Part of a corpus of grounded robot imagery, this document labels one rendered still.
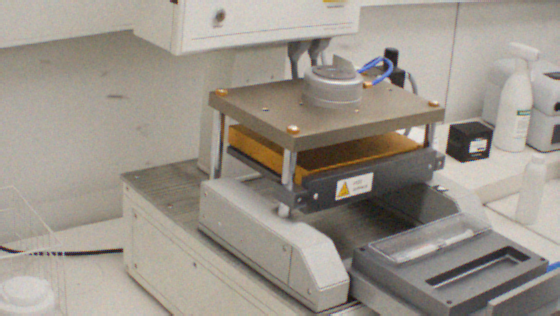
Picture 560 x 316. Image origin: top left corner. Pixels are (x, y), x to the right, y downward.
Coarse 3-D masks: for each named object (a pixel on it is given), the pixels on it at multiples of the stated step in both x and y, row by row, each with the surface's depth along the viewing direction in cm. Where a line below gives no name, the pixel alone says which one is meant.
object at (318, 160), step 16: (240, 128) 122; (240, 144) 121; (256, 144) 118; (272, 144) 118; (336, 144) 120; (352, 144) 120; (368, 144) 121; (384, 144) 121; (400, 144) 122; (416, 144) 123; (240, 160) 122; (256, 160) 119; (272, 160) 116; (304, 160) 114; (320, 160) 114; (336, 160) 115; (352, 160) 115; (368, 160) 117; (272, 176) 117
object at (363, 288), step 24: (360, 288) 105; (384, 288) 103; (528, 288) 97; (552, 288) 101; (384, 312) 102; (408, 312) 99; (480, 312) 99; (504, 312) 95; (528, 312) 99; (552, 312) 100
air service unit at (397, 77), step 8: (392, 48) 145; (384, 56) 145; (392, 56) 144; (384, 64) 145; (368, 72) 142; (376, 72) 143; (384, 72) 143; (392, 72) 144; (400, 72) 145; (408, 72) 149; (392, 80) 145; (400, 80) 146
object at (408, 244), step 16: (432, 224) 112; (448, 224) 113; (464, 224) 113; (480, 224) 113; (384, 240) 107; (400, 240) 108; (416, 240) 108; (432, 240) 108; (448, 240) 108; (400, 256) 104
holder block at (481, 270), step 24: (480, 240) 111; (504, 240) 111; (360, 264) 106; (384, 264) 104; (432, 264) 104; (456, 264) 105; (480, 264) 107; (504, 264) 108; (528, 264) 106; (408, 288) 100; (432, 288) 99; (456, 288) 102; (480, 288) 99; (504, 288) 102; (432, 312) 97; (456, 312) 96
